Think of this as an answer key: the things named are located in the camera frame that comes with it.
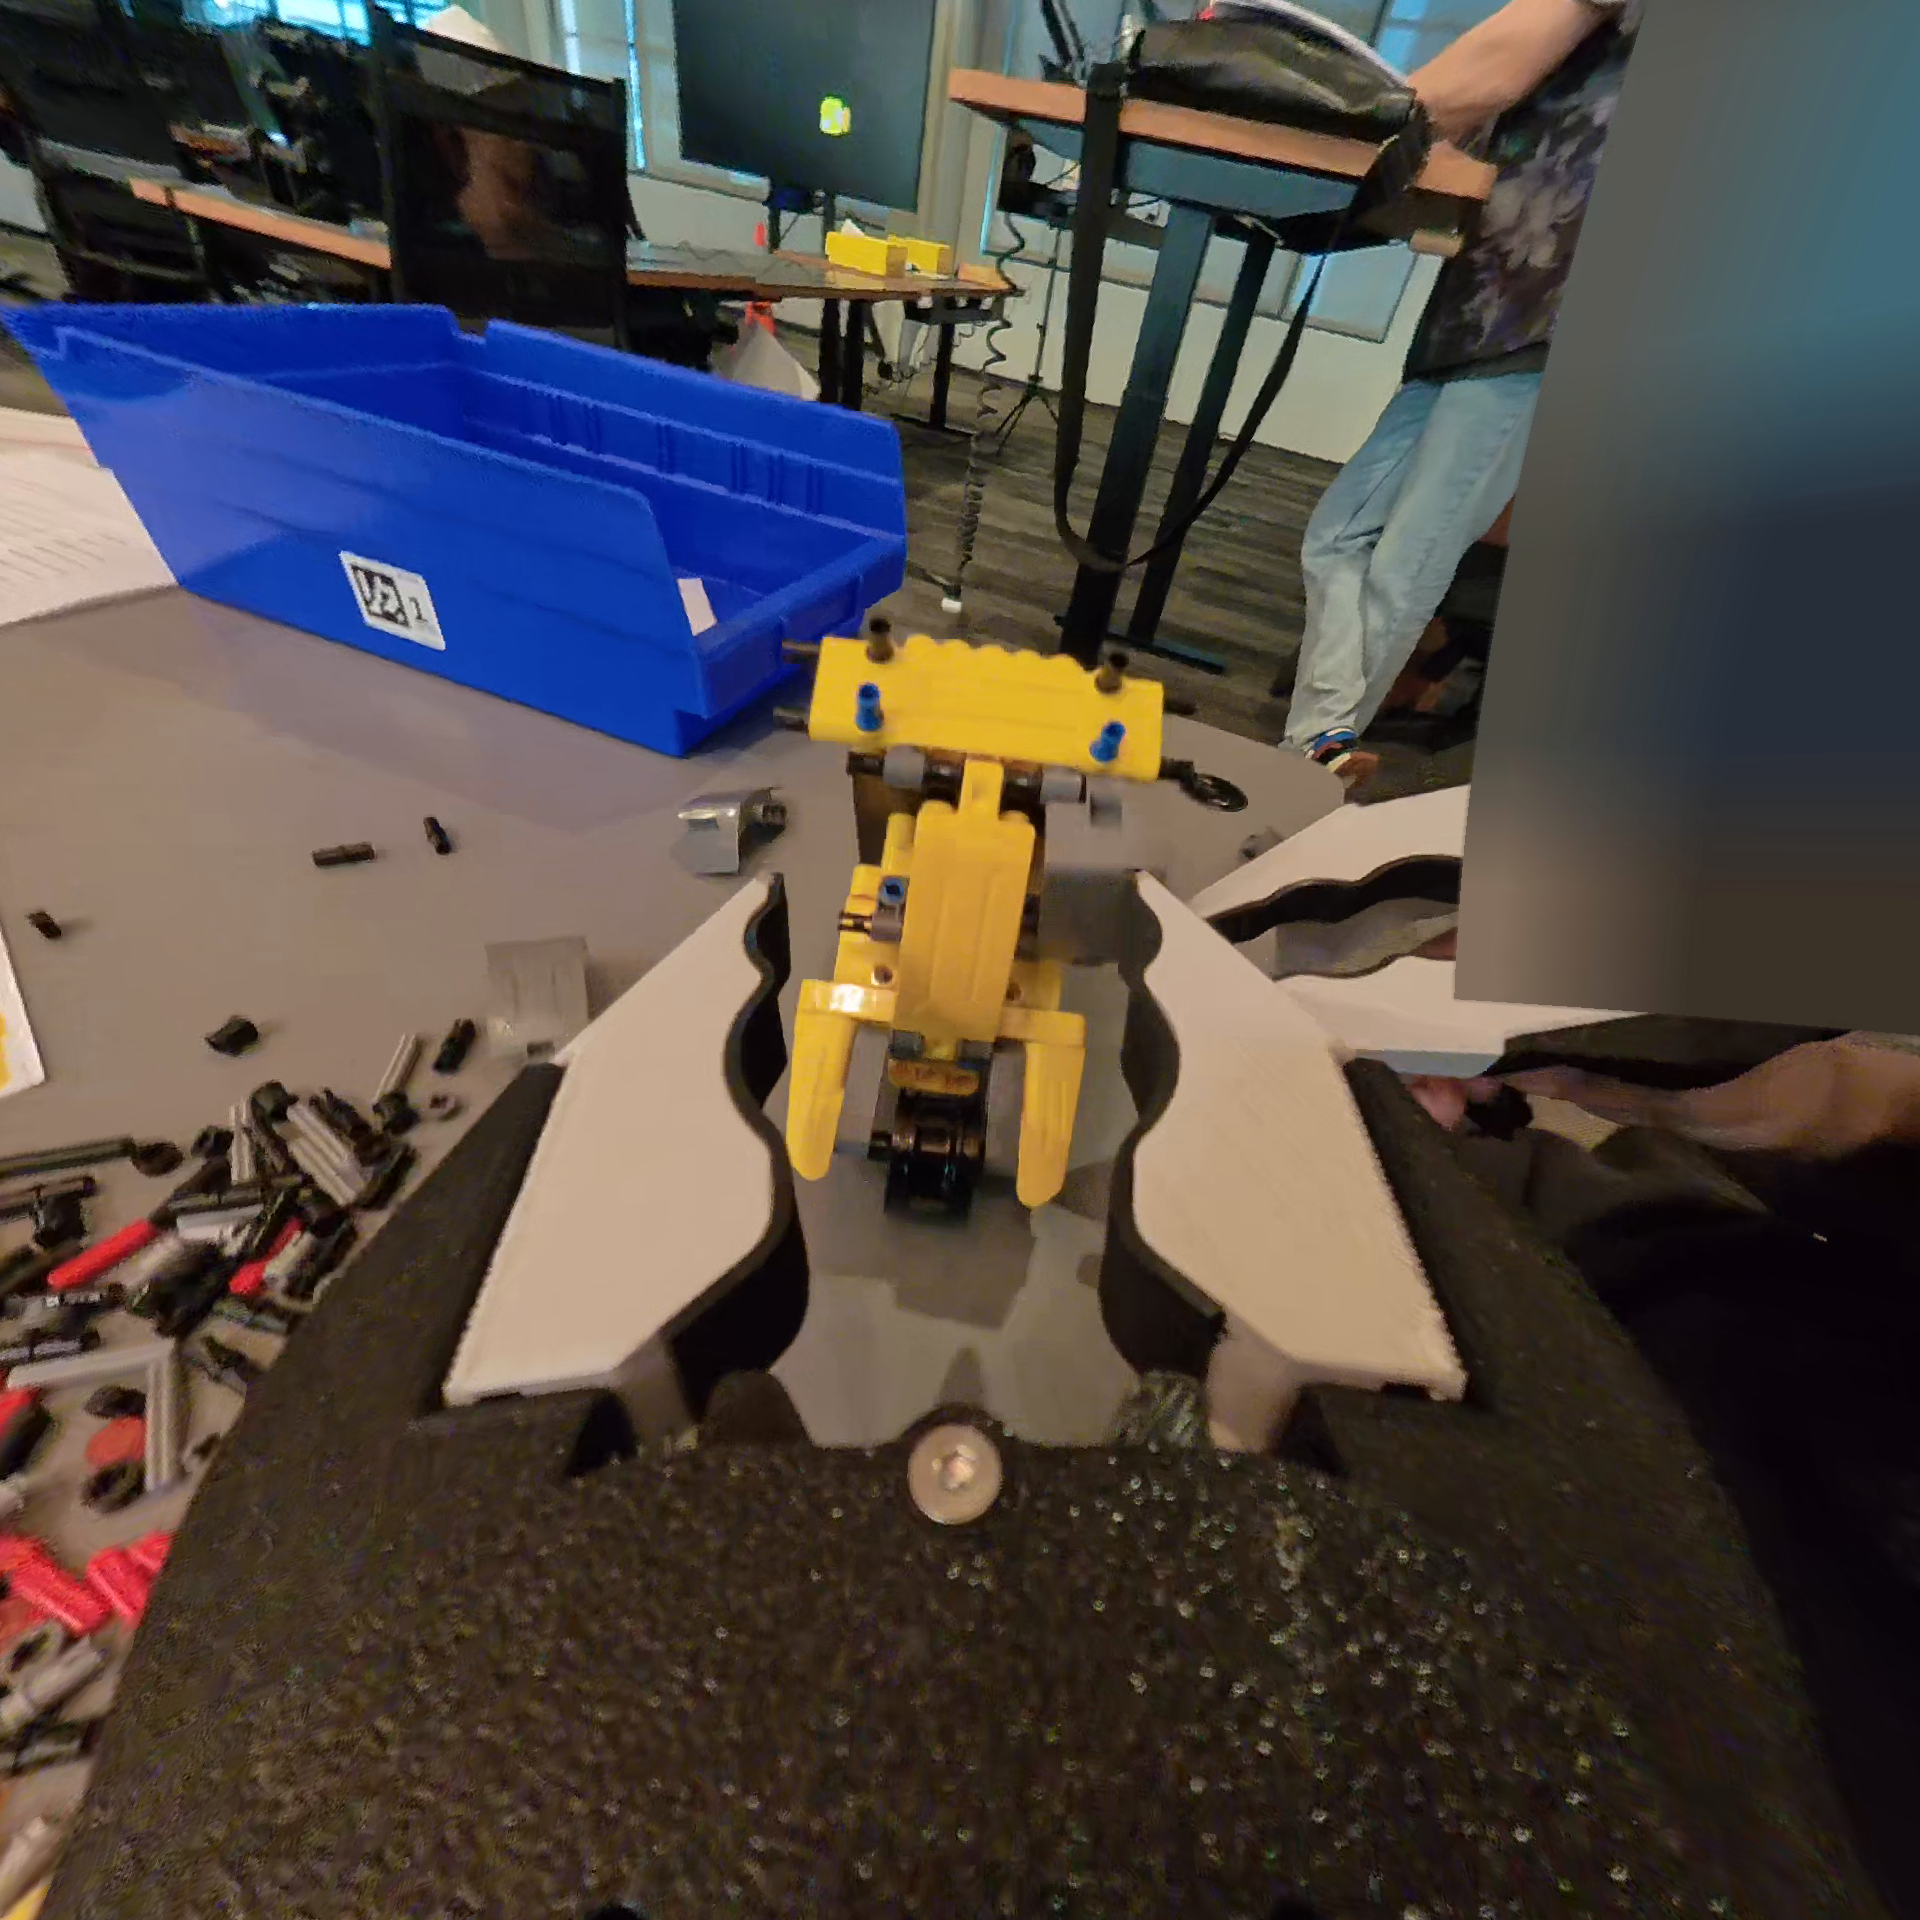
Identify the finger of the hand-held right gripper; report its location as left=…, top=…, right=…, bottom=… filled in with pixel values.
left=1272, top=899, right=1509, bottom=1037
left=1193, top=782, right=1471, bottom=941

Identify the blue plastic storage bin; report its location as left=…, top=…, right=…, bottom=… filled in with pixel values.
left=0, top=301, right=910, bottom=758

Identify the black shoulder bag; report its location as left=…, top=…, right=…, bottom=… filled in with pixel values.
left=1053, top=13, right=1434, bottom=575

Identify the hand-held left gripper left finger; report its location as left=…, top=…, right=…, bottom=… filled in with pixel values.
left=441, top=870, right=816, bottom=1446

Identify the yellow toy brick vehicle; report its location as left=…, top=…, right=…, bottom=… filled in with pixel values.
left=786, top=609, right=1250, bottom=1222

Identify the black standing desk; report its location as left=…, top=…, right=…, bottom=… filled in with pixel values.
left=947, top=67, right=1503, bottom=671

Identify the wooden office desk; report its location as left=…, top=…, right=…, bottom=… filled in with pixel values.
left=620, top=244, right=1024, bottom=441

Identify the printed paper sheet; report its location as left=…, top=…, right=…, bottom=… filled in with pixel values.
left=0, top=403, right=181, bottom=633

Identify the yellow sticker sheet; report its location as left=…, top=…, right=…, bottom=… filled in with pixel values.
left=0, top=913, right=47, bottom=1091

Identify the coiled black cable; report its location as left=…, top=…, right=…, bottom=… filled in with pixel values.
left=947, top=321, right=1001, bottom=614

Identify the person's dark clothing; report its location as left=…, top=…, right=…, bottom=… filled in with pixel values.
left=1498, top=1081, right=1920, bottom=1920

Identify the computer monitor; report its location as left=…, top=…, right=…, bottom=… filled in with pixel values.
left=668, top=0, right=942, bottom=215

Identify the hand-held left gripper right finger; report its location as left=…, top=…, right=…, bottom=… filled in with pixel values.
left=1102, top=868, right=1474, bottom=1453

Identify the pile of small brick pins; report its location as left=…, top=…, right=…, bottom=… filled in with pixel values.
left=0, top=1016, right=485, bottom=1867

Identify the white flat panel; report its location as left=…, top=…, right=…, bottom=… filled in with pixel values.
left=719, top=322, right=823, bottom=403

